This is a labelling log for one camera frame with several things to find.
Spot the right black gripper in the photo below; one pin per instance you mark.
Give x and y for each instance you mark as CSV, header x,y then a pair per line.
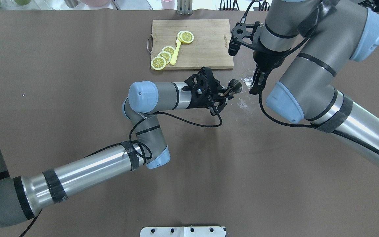
x,y
265,60

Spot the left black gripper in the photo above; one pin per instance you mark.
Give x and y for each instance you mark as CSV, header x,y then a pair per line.
x,y
200,102

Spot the pink plastic cup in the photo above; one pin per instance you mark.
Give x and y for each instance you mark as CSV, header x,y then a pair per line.
x,y
168,4

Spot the clear glass measuring cup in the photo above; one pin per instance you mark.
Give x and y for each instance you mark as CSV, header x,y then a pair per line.
x,y
247,76

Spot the wooden cutting board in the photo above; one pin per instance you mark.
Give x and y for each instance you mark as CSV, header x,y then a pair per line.
x,y
209,48

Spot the aluminium frame post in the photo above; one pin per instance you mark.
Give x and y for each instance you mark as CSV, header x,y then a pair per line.
x,y
184,7

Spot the lemon slice near handle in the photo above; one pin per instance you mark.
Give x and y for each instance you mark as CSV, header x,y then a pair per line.
x,y
158,63

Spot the steel cocktail shaker cup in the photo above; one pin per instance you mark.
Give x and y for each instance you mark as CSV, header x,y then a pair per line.
x,y
235,86

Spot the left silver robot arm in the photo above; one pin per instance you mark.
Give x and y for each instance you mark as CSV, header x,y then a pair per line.
x,y
22,198

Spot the middle lemon slice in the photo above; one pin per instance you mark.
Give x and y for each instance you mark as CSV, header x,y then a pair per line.
x,y
166,55

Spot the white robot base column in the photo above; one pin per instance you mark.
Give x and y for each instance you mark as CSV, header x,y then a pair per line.
x,y
184,231

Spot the lemon slice on spoon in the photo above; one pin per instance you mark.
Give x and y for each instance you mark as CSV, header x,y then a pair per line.
x,y
185,37

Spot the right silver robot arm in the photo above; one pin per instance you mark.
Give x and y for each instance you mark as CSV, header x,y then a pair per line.
x,y
336,31

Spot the yellow plastic spoon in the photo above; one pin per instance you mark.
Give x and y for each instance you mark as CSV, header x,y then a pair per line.
x,y
174,57

